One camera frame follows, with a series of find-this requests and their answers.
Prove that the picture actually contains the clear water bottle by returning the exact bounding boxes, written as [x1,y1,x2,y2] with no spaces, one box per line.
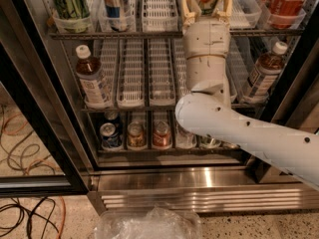
[175,124,196,149]

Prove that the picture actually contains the dark can behind pepsi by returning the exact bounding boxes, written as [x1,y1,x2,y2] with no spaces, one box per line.
[104,111,121,124]

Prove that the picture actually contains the right tea bottle white cap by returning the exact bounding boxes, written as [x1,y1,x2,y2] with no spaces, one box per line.
[242,41,288,99]

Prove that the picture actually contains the fridge glass door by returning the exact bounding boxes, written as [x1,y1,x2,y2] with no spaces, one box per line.
[0,0,91,197]
[245,17,319,184]

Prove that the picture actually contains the clear plastic bin with bag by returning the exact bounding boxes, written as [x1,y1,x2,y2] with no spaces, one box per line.
[94,207,202,239]

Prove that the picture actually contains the fridge bottom steel grille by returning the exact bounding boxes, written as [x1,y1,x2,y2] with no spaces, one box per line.
[88,183,319,214]

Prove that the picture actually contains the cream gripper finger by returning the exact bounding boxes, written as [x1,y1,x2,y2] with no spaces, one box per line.
[212,0,232,22]
[181,0,201,26]

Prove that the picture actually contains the tea bottle white cap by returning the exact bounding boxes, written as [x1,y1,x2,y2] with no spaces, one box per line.
[76,45,111,109]
[242,41,288,99]

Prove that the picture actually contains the orange cable on floor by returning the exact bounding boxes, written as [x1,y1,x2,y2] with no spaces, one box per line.
[0,112,67,239]

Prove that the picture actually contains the green silver can bottom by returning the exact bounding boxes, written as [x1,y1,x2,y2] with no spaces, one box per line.
[199,136,221,149]

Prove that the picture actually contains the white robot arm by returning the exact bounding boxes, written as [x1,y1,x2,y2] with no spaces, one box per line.
[175,0,319,189]

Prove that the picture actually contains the red coca-cola can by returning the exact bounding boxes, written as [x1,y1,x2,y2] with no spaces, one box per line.
[260,0,306,29]

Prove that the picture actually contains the left tea bottle white cap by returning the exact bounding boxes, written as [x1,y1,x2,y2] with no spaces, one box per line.
[76,45,111,109]

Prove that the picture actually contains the fridge left glass door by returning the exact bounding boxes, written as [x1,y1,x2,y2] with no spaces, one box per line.
[0,0,91,197]

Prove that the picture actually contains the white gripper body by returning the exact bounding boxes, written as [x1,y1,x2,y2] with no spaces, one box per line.
[182,17,230,59]

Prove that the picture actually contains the black cables on floor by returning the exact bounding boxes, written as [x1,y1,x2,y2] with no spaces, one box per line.
[0,196,60,239]

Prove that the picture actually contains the green can top shelf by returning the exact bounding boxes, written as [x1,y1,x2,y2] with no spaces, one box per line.
[53,0,90,20]

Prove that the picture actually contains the fridge right glass door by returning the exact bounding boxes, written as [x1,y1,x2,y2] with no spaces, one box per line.
[245,17,319,184]

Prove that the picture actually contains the gold brown can left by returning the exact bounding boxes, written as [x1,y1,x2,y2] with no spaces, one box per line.
[128,121,146,147]

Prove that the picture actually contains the blue pepsi can front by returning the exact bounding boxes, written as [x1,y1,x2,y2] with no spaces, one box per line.
[100,122,122,148]

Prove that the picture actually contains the empty white tray top right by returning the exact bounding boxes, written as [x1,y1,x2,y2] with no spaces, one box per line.
[230,0,261,29]

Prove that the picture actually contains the red can bottom shelf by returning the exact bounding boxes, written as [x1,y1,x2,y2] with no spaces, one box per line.
[153,121,170,148]

